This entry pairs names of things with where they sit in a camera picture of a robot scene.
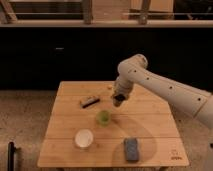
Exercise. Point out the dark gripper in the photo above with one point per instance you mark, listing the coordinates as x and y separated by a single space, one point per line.
118 99

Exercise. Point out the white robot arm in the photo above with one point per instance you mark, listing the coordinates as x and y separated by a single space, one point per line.
193 101

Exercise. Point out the green plastic cup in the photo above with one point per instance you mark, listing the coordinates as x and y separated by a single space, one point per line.
103 118

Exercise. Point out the black grey brush block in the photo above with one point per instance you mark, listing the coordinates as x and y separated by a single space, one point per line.
89 101

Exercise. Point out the wooden folding table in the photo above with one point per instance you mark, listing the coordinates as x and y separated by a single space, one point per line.
144 116

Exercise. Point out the blue grey sponge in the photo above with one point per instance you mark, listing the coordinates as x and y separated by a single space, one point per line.
131 149

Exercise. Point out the white paper cup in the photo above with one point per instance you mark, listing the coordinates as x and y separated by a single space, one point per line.
84 138

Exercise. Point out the wooden railing shelf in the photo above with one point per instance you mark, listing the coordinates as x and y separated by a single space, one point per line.
106 13

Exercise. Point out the black post on floor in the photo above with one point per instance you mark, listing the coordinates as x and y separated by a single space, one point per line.
11 152

